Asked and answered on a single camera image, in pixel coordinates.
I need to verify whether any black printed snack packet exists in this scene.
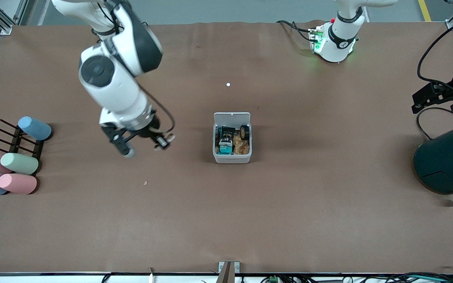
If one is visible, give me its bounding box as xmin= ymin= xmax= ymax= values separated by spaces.
xmin=220 ymin=126 xmax=236 ymax=145

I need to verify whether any dark teal pedal trash can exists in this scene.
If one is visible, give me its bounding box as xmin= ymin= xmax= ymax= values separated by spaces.
xmin=414 ymin=119 xmax=453 ymax=206

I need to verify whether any teal carton trash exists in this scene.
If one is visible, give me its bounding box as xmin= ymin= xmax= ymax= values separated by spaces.
xmin=218 ymin=137 xmax=234 ymax=155

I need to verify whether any white rectangular trash box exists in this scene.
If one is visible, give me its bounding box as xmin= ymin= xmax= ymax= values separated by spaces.
xmin=213 ymin=112 xmax=252 ymax=164

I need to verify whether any brown snack bag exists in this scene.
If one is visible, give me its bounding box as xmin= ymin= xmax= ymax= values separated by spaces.
xmin=232 ymin=133 xmax=250 ymax=155

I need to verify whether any pale green cylindrical cup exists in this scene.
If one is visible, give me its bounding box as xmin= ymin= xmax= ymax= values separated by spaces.
xmin=0 ymin=153 xmax=39 ymax=175

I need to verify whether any dark wooden peg rack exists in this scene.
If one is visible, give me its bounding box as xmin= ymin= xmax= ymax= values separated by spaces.
xmin=0 ymin=118 xmax=45 ymax=158

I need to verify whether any green lit base board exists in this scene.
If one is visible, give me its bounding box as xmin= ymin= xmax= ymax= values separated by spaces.
xmin=308 ymin=24 xmax=326 ymax=54

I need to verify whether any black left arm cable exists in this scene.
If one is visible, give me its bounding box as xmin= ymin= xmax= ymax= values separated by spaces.
xmin=417 ymin=10 xmax=453 ymax=91

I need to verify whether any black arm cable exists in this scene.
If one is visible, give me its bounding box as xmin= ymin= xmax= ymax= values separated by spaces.
xmin=417 ymin=10 xmax=453 ymax=91
xmin=137 ymin=83 xmax=176 ymax=135

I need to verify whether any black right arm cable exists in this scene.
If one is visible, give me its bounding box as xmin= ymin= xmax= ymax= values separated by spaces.
xmin=137 ymin=83 xmax=176 ymax=135

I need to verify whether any black looped table cable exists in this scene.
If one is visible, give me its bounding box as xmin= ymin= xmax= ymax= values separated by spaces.
xmin=416 ymin=107 xmax=453 ymax=141

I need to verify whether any metal table edge bracket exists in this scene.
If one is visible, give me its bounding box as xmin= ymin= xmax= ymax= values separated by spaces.
xmin=218 ymin=261 xmax=241 ymax=283

